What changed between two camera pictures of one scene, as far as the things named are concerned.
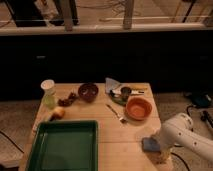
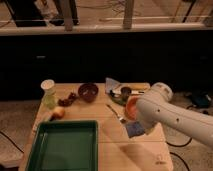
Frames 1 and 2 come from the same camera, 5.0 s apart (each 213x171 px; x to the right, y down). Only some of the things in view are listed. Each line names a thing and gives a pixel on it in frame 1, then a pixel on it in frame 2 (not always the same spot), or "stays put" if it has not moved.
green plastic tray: (64, 145) stays put
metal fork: (115, 113) stays put
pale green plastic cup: (50, 101) stays put
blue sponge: (149, 144) -> (134, 129)
